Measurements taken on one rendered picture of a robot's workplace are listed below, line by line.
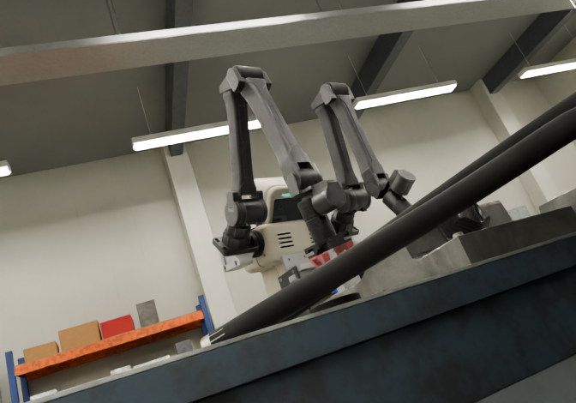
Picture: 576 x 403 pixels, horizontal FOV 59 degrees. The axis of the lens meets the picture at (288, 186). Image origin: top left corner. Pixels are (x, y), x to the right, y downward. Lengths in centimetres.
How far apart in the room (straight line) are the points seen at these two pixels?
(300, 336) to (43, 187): 688
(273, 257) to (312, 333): 108
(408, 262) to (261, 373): 48
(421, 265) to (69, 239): 628
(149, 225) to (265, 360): 647
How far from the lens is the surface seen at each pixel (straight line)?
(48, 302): 675
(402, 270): 91
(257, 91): 139
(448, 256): 81
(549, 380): 66
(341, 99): 175
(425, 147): 850
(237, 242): 150
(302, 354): 47
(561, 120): 59
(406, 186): 157
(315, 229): 120
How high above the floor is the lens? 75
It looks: 20 degrees up
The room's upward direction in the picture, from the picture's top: 21 degrees counter-clockwise
